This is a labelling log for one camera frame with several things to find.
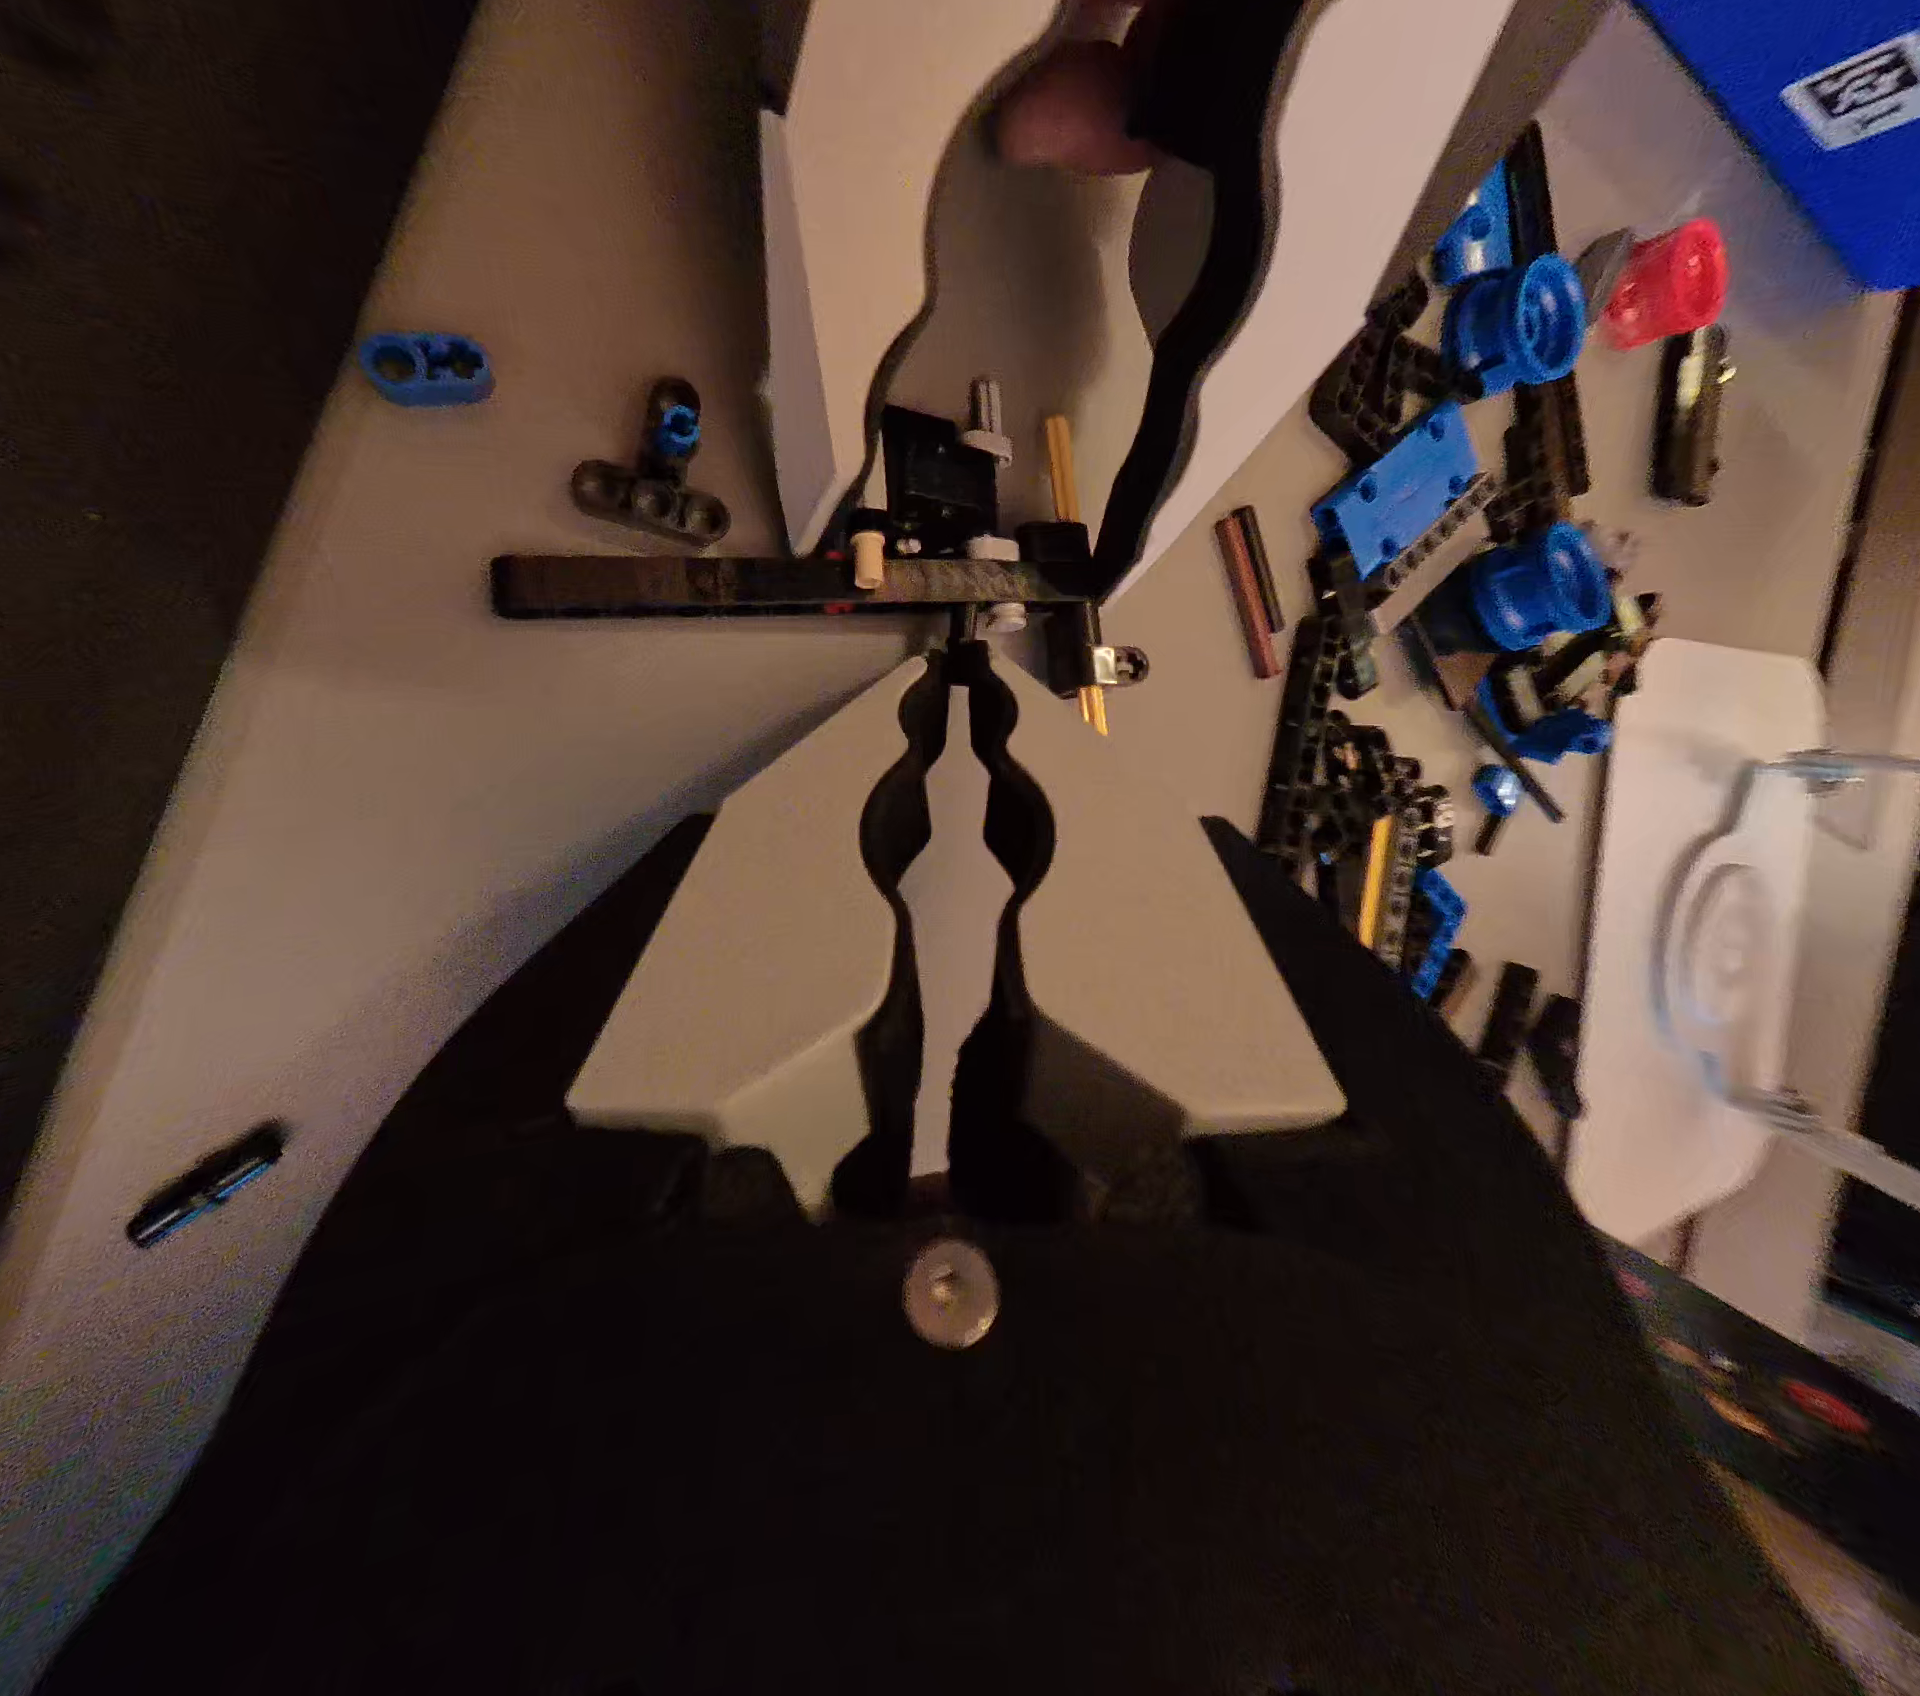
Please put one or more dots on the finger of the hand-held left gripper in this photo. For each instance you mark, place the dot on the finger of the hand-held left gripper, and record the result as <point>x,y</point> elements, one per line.
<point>1395,77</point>
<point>900,0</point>

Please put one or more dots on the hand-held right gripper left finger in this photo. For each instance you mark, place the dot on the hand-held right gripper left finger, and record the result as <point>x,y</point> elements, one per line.
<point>720,976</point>

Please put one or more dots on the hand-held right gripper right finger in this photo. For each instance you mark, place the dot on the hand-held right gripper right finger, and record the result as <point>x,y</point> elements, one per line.
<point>1171,976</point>

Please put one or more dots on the black beam assembly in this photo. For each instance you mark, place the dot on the black beam assembly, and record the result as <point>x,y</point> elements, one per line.
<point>674,587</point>

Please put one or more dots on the long blue pin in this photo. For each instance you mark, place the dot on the long blue pin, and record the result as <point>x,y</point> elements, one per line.
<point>680,423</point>

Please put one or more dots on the black T-shaped beam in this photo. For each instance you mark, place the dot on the black T-shaped beam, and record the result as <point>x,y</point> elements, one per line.
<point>644,504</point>

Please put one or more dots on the person's left hand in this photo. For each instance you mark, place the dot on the person's left hand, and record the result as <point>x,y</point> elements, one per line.
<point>1072,114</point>

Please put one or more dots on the blue curved panel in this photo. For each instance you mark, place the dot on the blue curved panel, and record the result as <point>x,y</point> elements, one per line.
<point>1473,222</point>

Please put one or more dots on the yellow axle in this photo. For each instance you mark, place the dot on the yellow axle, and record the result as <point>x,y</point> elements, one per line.
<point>1377,878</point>

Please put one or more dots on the dark grey beam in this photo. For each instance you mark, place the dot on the dark grey beam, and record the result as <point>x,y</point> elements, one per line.
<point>1406,886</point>

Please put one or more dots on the blue wheel rim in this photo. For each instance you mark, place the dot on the blue wheel rim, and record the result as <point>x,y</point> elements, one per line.
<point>1543,587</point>
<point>1515,318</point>

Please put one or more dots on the pile of black beams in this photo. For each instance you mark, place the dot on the pile of black beams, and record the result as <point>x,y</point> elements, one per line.
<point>1305,737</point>

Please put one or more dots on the red wheel rim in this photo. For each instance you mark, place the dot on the red wheel rim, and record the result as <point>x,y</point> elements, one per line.
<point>1663,283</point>

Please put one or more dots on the small blue connector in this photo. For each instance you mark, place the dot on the small blue connector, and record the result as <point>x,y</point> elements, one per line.
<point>1496,788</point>

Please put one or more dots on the brown axle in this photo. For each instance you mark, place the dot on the brown axle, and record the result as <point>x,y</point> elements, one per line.
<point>1249,594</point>

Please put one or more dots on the thin black axle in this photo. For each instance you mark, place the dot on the thin black axle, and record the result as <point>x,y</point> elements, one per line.
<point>1515,767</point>

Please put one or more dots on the blue angled panel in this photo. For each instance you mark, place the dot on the blue angled panel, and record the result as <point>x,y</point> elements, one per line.
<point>1560,728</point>

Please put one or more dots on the white booklet stand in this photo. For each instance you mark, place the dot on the white booklet stand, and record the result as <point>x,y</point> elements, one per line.
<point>1650,976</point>

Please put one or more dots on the black connector pin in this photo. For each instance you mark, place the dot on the black connector pin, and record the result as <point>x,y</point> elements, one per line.
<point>206,1186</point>

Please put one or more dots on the small blue two-hole beam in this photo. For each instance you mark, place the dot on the small blue two-hole beam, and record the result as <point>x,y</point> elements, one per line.
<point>428,367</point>

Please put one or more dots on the building set box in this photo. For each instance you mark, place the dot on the building set box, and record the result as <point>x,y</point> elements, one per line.
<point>1770,1410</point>

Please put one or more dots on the black perforated panel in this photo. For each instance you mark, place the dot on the black perforated panel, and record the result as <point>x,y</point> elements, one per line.
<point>180,227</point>

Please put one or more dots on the blue frame beam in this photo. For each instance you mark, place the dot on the blue frame beam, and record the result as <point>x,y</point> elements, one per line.
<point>1437,928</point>

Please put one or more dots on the black frame subassembly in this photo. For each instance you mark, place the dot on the black frame subassembly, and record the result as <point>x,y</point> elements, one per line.
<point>1574,669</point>

